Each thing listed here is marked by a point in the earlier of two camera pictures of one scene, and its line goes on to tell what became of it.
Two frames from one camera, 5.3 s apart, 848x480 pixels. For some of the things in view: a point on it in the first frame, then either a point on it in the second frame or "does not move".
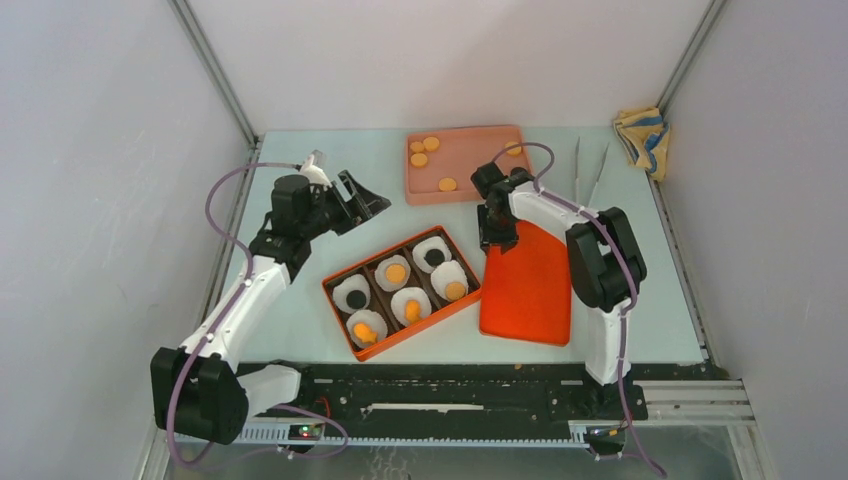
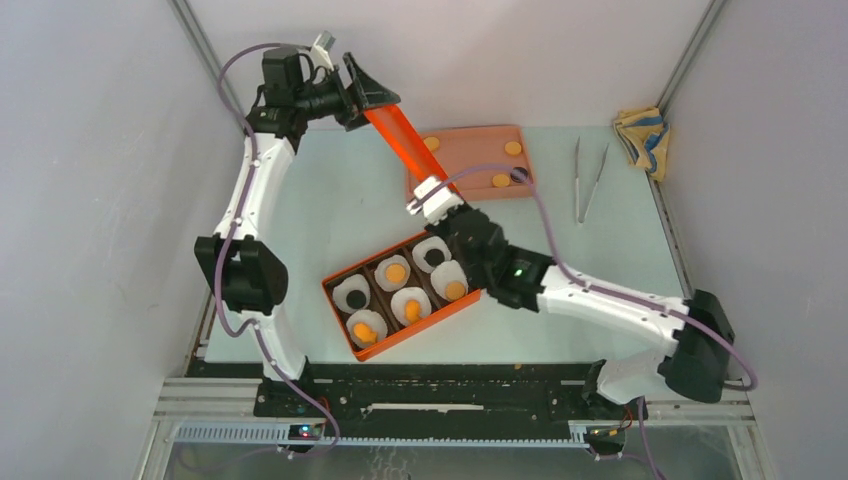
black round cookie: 434,257 does not move
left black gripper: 362,205 → 363,93
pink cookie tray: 439,163 does not move
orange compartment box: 393,293 does not move
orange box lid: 526,290 → 408,143
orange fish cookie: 412,311 does not move
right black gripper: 497,225 → 457,223
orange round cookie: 395,273 does not move
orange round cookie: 455,291 does not move
